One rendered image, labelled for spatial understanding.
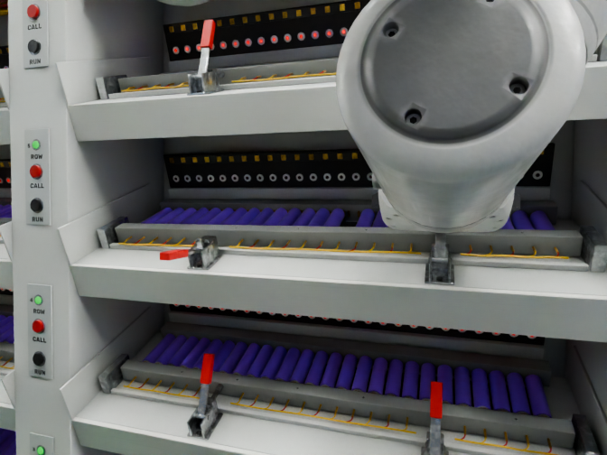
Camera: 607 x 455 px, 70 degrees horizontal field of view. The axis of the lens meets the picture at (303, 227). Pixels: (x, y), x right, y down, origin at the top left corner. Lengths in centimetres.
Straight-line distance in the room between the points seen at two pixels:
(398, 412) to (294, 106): 36
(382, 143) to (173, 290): 42
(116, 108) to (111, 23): 17
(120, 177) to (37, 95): 14
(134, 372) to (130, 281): 16
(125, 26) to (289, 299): 47
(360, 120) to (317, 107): 31
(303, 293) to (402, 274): 11
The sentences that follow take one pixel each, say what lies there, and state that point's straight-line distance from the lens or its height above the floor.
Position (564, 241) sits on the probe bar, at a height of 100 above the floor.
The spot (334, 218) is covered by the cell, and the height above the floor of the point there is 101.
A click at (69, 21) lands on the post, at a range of 66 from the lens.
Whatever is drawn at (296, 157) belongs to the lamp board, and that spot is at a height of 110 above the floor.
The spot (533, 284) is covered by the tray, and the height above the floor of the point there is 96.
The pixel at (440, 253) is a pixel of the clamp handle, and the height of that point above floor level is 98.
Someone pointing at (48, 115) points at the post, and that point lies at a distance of 65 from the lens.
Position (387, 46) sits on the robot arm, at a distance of 17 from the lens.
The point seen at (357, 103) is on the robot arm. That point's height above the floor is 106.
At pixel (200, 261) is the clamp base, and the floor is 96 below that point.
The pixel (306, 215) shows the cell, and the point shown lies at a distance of 58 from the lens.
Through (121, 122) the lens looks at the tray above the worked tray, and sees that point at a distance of 58.
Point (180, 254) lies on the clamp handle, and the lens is 47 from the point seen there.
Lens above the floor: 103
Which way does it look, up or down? 3 degrees down
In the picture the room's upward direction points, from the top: 1 degrees clockwise
